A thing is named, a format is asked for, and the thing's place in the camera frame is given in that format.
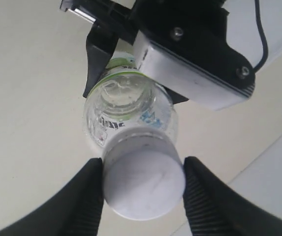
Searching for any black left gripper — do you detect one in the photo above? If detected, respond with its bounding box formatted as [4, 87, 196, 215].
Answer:
[59, 0, 230, 98]

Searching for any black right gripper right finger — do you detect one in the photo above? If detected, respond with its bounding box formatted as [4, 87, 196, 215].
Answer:
[183, 156, 282, 236]

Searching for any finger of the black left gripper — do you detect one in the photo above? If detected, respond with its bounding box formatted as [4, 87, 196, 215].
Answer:
[162, 86, 189, 103]

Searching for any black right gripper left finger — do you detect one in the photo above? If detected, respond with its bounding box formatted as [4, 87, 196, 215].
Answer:
[0, 158, 104, 236]

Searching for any clear labelled drink bottle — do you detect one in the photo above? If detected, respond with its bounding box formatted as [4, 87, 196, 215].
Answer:
[83, 51, 178, 157]

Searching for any white bottle cap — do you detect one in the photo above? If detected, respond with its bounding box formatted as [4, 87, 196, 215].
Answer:
[102, 126, 186, 221]

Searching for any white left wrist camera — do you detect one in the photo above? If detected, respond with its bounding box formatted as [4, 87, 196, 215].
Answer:
[133, 31, 254, 111]

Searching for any black left camera cable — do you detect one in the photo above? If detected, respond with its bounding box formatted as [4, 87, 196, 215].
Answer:
[252, 0, 270, 73]

